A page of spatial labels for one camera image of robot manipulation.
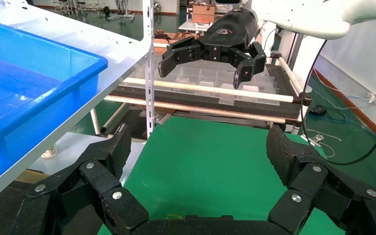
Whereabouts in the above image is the blue plastic tray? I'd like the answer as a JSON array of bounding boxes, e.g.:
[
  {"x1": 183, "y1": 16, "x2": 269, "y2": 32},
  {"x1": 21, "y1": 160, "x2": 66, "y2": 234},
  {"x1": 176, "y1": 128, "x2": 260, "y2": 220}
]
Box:
[{"x1": 0, "y1": 17, "x2": 109, "y2": 192}]

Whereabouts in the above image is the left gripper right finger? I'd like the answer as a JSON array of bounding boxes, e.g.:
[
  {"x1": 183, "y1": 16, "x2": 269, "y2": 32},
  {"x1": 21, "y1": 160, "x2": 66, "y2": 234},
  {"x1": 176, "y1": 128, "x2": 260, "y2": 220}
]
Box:
[{"x1": 265, "y1": 124, "x2": 376, "y2": 235}]

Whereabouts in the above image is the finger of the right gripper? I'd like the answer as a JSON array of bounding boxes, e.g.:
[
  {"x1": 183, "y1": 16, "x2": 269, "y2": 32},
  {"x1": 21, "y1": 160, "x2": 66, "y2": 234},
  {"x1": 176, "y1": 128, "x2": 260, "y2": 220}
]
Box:
[
  {"x1": 158, "y1": 35, "x2": 205, "y2": 78},
  {"x1": 229, "y1": 41, "x2": 267, "y2": 90}
]

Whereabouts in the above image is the black power brick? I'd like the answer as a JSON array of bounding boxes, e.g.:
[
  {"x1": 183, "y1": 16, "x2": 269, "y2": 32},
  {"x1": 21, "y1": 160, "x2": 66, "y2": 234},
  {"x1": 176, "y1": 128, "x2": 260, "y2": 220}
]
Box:
[{"x1": 308, "y1": 104, "x2": 328, "y2": 117}]

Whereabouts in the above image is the clear plastic organizer box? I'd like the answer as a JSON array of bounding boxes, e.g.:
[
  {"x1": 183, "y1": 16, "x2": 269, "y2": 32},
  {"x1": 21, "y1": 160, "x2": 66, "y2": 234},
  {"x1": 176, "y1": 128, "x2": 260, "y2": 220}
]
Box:
[{"x1": 123, "y1": 60, "x2": 281, "y2": 106}]

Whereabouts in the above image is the small white patterned cup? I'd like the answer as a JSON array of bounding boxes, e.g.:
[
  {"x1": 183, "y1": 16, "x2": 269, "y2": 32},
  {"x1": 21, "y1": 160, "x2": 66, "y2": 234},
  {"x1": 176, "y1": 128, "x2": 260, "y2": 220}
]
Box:
[{"x1": 41, "y1": 143, "x2": 58, "y2": 160}]

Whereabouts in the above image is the white floor cable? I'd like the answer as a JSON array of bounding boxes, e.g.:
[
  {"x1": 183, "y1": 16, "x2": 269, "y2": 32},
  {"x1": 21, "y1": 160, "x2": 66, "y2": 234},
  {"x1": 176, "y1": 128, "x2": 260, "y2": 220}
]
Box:
[{"x1": 305, "y1": 129, "x2": 343, "y2": 159}]

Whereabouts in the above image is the silver binder clip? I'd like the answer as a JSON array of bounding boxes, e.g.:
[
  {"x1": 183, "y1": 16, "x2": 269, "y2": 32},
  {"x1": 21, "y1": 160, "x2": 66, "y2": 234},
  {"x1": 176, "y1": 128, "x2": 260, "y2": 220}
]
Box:
[{"x1": 301, "y1": 133, "x2": 325, "y2": 146}]

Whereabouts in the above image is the small brown carton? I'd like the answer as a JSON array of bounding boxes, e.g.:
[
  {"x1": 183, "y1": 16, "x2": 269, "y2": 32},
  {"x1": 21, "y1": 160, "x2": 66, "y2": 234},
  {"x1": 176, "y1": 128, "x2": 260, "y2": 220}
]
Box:
[{"x1": 192, "y1": 3, "x2": 216, "y2": 24}]

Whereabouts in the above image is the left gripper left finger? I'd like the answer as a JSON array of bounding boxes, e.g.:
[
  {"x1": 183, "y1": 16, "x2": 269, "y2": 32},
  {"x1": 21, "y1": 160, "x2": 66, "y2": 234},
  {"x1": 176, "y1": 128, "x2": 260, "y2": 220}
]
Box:
[{"x1": 9, "y1": 123, "x2": 150, "y2": 235}]

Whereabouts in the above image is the white tube rack frame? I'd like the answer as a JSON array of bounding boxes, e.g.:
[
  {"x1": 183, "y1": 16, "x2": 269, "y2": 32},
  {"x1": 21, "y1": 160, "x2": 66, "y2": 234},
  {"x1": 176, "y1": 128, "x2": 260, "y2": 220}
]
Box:
[{"x1": 91, "y1": 19, "x2": 313, "y2": 137}]

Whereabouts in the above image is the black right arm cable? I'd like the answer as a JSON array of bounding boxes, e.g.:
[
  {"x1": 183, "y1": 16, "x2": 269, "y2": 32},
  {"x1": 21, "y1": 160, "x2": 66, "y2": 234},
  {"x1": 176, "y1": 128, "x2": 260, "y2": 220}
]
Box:
[{"x1": 300, "y1": 39, "x2": 376, "y2": 166}]

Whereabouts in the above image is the white metal shelf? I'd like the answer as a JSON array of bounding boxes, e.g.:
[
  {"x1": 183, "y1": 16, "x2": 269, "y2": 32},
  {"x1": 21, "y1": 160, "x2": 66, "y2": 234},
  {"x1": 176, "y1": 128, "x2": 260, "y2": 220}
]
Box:
[{"x1": 0, "y1": 0, "x2": 151, "y2": 210}]

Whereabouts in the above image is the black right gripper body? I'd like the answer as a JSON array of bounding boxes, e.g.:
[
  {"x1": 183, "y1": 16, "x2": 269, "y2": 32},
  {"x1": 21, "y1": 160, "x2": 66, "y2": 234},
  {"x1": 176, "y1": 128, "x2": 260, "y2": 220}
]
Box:
[{"x1": 200, "y1": 7, "x2": 260, "y2": 63}]

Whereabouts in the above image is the green table cloth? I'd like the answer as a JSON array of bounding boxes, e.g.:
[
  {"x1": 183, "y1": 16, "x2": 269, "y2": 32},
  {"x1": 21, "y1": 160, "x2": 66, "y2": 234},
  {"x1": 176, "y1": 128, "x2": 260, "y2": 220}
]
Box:
[{"x1": 97, "y1": 116, "x2": 341, "y2": 235}]

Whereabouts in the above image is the perforated white shelf leg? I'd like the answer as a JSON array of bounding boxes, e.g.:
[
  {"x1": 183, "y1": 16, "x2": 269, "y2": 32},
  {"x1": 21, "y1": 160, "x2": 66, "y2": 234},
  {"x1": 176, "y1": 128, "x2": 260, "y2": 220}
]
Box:
[{"x1": 143, "y1": 0, "x2": 157, "y2": 140}]

